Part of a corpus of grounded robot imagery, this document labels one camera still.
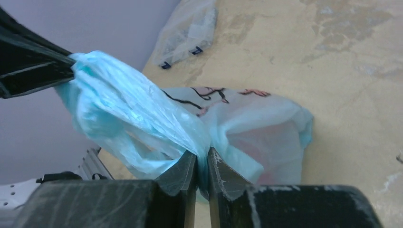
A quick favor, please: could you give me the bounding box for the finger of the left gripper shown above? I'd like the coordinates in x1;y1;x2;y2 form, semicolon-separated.
0;8;72;56
0;27;75;99

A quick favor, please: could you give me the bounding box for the blue plastic bag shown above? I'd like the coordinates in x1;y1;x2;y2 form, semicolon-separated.
56;51;313;188

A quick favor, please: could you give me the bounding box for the clear plastic screw organizer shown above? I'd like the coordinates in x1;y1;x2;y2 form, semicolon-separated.
152;0;218;69

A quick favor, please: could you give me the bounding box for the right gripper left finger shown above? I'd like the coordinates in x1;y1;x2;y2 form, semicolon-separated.
13;152;197;228

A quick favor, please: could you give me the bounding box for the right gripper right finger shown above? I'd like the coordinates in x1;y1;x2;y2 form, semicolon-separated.
208;148;382;228

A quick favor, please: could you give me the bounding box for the aluminium frame rail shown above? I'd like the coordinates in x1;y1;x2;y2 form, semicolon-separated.
74;149;114;180

